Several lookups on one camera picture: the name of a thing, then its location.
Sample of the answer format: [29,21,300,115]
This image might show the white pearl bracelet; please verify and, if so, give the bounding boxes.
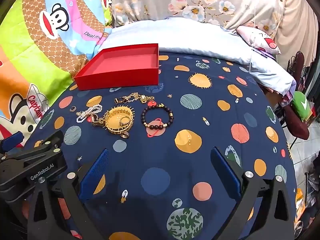
[75,103,104,124]

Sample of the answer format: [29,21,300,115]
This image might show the gold bangle bracelet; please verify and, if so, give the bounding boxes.
[103,105,136,136]

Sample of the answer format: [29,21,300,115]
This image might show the gold chain necklace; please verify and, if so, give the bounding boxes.
[114,92,156,105]

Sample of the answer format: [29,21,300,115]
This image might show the dark bead bracelet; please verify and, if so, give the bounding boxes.
[140,103,174,131]

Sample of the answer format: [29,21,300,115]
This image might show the dark red chair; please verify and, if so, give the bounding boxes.
[283,105,310,140]

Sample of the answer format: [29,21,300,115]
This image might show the colourful monkey cartoon blanket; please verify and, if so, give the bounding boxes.
[1,0,111,140]

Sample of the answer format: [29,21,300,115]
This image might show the green cushion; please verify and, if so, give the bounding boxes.
[291,91,311,121]

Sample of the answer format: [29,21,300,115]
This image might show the navy planet print bedsheet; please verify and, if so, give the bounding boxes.
[25,53,296,239]

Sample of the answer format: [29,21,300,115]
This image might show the red shallow tray box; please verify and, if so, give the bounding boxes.
[74,43,159,90]

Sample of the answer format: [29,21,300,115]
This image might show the pink cartoon pillow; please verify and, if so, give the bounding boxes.
[236,26,281,55]

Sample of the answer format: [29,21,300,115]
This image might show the light blue quilt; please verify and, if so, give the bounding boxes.
[100,17,297,95]

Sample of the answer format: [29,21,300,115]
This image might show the grey floral pillow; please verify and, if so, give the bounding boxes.
[111,0,285,34]

